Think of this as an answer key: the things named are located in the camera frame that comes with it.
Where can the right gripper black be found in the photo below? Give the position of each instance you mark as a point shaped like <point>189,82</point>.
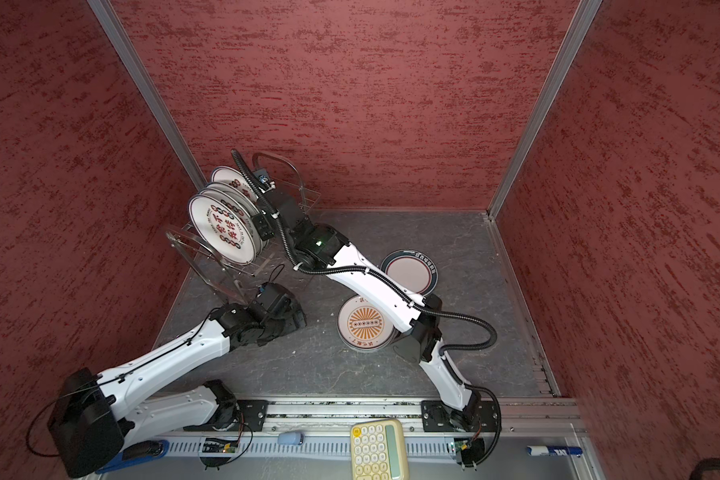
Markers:
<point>266,224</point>

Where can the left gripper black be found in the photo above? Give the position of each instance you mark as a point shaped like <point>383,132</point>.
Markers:
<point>291,324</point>

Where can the stainless steel dish rack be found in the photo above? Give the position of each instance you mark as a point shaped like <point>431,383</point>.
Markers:
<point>231,282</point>

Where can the white plate red characters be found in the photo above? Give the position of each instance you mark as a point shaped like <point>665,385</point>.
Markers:
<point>234,178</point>

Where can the green band red ring plate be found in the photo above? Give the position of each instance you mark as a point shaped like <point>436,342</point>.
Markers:
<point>411,269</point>

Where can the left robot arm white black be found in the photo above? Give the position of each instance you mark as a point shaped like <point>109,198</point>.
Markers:
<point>97,416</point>

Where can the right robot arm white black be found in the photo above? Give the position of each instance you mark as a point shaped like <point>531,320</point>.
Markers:
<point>320,250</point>

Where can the white plate in rack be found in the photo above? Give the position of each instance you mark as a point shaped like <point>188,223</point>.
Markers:
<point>238,203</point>

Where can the front white plate red pattern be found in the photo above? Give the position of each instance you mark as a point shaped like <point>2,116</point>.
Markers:
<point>222,229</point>

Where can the light blue eraser block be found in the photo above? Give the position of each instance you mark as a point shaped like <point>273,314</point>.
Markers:
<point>292,438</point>

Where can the left small circuit board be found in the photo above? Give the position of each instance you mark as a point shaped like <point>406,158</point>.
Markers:
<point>218,446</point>

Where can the small circuit board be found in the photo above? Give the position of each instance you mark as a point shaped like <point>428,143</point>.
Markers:
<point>468,453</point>
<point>218,446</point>

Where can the yellow calculator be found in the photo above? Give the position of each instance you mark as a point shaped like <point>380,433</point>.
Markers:
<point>378,451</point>

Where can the blue black tool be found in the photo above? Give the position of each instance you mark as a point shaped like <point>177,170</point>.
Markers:
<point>137,454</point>

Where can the right small circuit board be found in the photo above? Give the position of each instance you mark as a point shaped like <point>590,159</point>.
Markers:
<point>468,453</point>

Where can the blue white marker pen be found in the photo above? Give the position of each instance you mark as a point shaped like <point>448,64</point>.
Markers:
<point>554,451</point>

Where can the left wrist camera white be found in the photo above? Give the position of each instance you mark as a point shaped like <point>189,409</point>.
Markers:
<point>266,290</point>

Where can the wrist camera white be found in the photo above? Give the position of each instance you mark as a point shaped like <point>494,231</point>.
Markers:
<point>265,181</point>
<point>266,290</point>

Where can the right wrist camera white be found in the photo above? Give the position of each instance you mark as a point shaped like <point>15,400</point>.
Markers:
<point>265,181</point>

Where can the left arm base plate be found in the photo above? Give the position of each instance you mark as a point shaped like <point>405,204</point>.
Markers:
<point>245,414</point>

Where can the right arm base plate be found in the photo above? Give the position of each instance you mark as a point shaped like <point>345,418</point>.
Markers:
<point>437,417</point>

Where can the left corner aluminium post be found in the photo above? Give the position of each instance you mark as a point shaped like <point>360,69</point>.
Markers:
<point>115,31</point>

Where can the corner aluminium post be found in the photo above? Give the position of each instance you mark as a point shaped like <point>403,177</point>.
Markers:
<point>115,31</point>
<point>579,26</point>

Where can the aluminium rail frame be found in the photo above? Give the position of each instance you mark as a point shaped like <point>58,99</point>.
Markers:
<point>325,453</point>

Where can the right corner aluminium post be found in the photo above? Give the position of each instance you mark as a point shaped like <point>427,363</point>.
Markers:
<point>579,26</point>

